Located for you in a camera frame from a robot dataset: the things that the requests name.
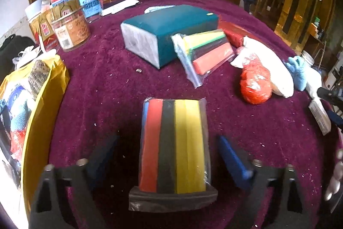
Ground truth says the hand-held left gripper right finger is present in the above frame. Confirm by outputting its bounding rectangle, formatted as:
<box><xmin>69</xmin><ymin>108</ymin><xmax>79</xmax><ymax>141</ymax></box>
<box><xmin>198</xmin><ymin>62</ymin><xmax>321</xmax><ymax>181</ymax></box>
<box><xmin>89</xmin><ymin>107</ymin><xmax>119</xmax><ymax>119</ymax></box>
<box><xmin>217</xmin><ymin>136</ymin><xmax>314</xmax><ymax>229</ymax></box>

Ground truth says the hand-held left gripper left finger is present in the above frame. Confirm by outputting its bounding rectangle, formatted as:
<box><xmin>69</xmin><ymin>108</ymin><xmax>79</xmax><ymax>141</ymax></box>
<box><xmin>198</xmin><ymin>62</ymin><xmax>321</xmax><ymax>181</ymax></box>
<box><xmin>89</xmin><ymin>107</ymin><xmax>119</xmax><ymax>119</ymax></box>
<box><xmin>28</xmin><ymin>135</ymin><xmax>120</xmax><ymax>229</ymax></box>

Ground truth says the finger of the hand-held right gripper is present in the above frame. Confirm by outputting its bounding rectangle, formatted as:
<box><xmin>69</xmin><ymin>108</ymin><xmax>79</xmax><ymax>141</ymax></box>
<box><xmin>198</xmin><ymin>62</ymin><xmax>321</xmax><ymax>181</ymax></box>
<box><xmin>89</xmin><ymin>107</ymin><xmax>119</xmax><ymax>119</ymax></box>
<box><xmin>325</xmin><ymin>109</ymin><xmax>343</xmax><ymax>128</ymax></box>
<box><xmin>317</xmin><ymin>86</ymin><xmax>343</xmax><ymax>104</ymax></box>

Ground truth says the white tissue packet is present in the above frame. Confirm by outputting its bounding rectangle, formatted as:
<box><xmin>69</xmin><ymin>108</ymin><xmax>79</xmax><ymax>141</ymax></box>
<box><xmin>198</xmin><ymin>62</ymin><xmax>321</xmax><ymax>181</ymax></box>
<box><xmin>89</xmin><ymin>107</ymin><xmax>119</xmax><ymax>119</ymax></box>
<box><xmin>308</xmin><ymin>99</ymin><xmax>332</xmax><ymax>136</ymax></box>

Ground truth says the striped sponge pack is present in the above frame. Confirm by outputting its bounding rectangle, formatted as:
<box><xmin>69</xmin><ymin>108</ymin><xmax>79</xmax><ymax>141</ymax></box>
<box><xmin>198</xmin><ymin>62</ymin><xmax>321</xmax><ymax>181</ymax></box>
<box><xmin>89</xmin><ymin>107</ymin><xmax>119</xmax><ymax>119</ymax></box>
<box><xmin>129</xmin><ymin>96</ymin><xmax>218</xmax><ymax>213</ymax></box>

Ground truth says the yellow bag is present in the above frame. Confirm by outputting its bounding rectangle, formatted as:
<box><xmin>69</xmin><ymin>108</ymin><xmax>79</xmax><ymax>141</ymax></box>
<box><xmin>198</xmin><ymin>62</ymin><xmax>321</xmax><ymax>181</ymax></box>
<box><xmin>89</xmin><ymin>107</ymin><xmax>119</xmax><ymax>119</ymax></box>
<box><xmin>0</xmin><ymin>54</ymin><xmax>71</xmax><ymax>220</ymax></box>

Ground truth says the light blue cloth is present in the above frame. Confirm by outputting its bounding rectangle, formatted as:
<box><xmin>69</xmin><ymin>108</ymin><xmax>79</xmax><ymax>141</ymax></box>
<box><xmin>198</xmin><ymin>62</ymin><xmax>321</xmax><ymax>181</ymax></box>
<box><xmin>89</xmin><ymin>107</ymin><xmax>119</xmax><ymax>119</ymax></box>
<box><xmin>8</xmin><ymin>108</ymin><xmax>30</xmax><ymax>134</ymax></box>

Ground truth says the person's right hand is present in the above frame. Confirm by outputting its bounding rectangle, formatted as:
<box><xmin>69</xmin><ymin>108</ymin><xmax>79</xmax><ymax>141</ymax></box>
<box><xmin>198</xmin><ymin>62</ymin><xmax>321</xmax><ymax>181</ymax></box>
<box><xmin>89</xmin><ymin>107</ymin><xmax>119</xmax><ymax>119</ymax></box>
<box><xmin>324</xmin><ymin>148</ymin><xmax>343</xmax><ymax>202</ymax></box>

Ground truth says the blue rolled towel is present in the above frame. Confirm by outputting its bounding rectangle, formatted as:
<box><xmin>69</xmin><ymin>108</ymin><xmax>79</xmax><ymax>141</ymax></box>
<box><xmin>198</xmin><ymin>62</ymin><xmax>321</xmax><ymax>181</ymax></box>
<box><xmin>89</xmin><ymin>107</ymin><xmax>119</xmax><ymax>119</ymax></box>
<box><xmin>284</xmin><ymin>55</ymin><xmax>309</xmax><ymax>92</ymax></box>

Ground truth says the white bucket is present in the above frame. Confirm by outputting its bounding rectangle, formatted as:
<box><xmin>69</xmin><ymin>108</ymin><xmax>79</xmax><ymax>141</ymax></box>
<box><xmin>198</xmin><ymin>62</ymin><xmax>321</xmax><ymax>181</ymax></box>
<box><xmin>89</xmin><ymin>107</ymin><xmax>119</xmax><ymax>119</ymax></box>
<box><xmin>301</xmin><ymin>49</ymin><xmax>315</xmax><ymax>66</ymax></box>

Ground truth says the white rolled towel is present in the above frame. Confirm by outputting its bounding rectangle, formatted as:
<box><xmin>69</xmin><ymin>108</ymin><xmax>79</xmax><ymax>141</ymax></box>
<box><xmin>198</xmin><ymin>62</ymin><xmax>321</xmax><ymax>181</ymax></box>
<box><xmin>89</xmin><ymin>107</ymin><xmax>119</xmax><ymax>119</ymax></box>
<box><xmin>230</xmin><ymin>36</ymin><xmax>295</xmax><ymax>99</ymax></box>

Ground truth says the red plastic bag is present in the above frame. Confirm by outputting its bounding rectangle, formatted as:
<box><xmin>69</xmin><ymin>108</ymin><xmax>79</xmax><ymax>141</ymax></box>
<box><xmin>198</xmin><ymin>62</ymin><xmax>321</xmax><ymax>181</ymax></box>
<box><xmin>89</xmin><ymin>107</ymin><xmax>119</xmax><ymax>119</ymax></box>
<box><xmin>239</xmin><ymin>55</ymin><xmax>273</xmax><ymax>105</ymax></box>

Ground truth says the brown scrubber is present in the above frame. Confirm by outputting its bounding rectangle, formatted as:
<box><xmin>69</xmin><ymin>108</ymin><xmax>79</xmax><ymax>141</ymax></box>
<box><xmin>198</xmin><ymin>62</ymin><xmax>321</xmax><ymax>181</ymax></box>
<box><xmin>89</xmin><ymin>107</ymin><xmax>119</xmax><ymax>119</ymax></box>
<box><xmin>28</xmin><ymin>60</ymin><xmax>50</xmax><ymax>101</ymax></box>

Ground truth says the blue and white printed bag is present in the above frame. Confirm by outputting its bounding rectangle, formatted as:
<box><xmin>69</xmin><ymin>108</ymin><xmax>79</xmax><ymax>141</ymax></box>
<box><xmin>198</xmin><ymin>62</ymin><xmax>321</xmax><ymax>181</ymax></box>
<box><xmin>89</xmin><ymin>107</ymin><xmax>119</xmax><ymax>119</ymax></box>
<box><xmin>5</xmin><ymin>83</ymin><xmax>36</xmax><ymax>117</ymax></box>

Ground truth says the sponge pack in zip bag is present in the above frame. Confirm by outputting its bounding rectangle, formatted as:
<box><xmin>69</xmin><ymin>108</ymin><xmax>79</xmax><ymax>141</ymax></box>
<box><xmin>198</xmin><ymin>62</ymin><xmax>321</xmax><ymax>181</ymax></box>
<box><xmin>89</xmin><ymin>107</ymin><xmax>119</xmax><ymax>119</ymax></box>
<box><xmin>171</xmin><ymin>29</ymin><xmax>235</xmax><ymax>89</ymax></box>

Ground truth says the dark red packet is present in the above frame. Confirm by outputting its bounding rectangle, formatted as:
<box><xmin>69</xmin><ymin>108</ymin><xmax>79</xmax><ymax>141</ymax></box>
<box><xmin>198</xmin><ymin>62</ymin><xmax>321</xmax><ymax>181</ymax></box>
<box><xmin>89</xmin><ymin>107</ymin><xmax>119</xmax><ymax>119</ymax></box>
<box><xmin>218</xmin><ymin>20</ymin><xmax>247</xmax><ymax>48</ymax></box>

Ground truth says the orange-labelled clear jar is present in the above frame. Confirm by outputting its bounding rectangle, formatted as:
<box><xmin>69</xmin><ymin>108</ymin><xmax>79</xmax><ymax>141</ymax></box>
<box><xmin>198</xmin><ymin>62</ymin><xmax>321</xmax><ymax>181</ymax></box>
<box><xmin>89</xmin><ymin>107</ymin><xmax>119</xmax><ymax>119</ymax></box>
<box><xmin>51</xmin><ymin>8</ymin><xmax>92</xmax><ymax>52</ymax></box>

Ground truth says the white plastic bag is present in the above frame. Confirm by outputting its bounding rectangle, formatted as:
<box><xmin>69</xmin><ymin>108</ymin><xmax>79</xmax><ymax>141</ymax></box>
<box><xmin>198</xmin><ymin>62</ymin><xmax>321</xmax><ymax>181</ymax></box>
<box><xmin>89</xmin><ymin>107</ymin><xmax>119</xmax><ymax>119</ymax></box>
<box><xmin>13</xmin><ymin>45</ymin><xmax>41</xmax><ymax>69</ymax></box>

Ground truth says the red snack packet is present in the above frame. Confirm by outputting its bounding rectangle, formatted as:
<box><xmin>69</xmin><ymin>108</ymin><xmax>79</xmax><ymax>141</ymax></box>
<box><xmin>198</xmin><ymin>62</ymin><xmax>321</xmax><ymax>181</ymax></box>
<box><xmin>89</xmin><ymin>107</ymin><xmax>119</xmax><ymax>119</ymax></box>
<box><xmin>39</xmin><ymin>21</ymin><xmax>61</xmax><ymax>53</ymax></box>

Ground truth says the black backpack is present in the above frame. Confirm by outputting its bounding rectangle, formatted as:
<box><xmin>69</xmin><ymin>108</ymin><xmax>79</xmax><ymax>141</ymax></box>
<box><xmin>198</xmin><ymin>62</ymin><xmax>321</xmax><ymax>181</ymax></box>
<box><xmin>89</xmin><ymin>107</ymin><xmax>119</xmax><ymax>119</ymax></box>
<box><xmin>0</xmin><ymin>35</ymin><xmax>36</xmax><ymax>77</ymax></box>

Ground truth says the teal tissue pack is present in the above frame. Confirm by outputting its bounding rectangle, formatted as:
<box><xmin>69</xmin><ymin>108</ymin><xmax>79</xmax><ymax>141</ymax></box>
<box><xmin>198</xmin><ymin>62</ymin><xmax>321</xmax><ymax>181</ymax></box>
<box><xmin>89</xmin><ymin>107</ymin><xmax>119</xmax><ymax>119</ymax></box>
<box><xmin>120</xmin><ymin>4</ymin><xmax>220</xmax><ymax>69</ymax></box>

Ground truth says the white paper packet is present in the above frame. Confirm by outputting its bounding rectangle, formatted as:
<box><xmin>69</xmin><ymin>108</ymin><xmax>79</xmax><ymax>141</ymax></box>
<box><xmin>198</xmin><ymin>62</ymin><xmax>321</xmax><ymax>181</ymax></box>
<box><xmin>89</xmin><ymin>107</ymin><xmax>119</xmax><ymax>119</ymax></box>
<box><xmin>101</xmin><ymin>0</ymin><xmax>139</xmax><ymax>16</ymax></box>

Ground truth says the white-lidded jar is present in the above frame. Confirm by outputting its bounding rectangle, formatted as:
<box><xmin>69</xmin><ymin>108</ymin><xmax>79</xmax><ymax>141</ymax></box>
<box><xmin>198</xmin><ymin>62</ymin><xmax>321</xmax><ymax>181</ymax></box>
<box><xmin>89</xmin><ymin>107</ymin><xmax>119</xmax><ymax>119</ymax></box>
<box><xmin>25</xmin><ymin>0</ymin><xmax>53</xmax><ymax>43</ymax></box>

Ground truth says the white blue-labelled packet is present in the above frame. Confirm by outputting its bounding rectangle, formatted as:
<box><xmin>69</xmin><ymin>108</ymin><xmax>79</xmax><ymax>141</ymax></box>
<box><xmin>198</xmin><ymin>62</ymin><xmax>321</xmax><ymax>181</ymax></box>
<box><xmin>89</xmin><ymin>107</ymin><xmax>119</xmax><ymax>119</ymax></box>
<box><xmin>144</xmin><ymin>5</ymin><xmax>175</xmax><ymax>14</ymax></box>

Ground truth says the red-lidded snack jar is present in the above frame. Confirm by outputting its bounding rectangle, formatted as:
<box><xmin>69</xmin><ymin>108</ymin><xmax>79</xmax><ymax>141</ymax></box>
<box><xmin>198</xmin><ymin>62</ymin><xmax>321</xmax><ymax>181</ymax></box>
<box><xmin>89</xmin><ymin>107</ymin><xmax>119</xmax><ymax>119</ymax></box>
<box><xmin>50</xmin><ymin>0</ymin><xmax>79</xmax><ymax>15</ymax></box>

